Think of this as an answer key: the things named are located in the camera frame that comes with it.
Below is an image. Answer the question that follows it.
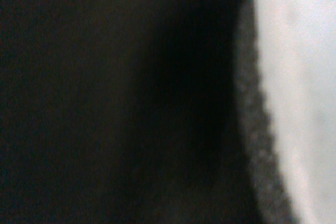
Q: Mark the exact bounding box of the white sponge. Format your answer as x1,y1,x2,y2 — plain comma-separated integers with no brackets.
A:
233,0,336,224

